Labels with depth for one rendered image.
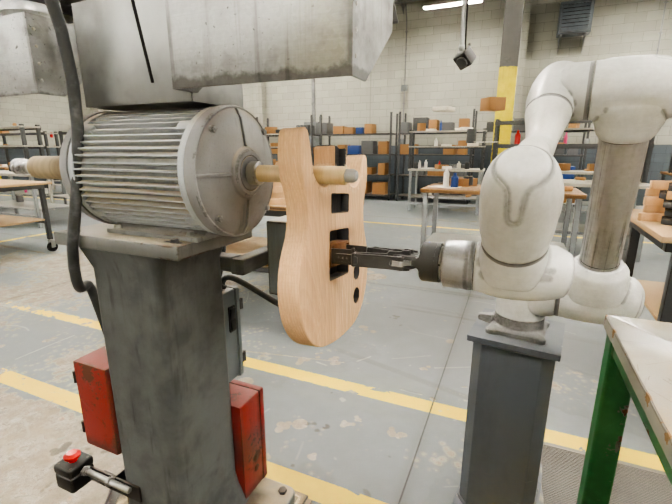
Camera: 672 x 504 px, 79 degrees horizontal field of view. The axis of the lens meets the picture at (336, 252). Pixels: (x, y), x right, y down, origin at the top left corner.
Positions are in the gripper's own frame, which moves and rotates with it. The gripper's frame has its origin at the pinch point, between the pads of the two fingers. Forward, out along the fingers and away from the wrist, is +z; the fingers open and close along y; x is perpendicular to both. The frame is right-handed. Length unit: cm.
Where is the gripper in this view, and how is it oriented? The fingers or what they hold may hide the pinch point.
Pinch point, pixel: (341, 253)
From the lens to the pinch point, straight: 83.5
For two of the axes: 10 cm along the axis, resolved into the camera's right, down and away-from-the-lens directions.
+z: -9.2, -0.9, 3.9
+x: 0.4, -9.9, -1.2
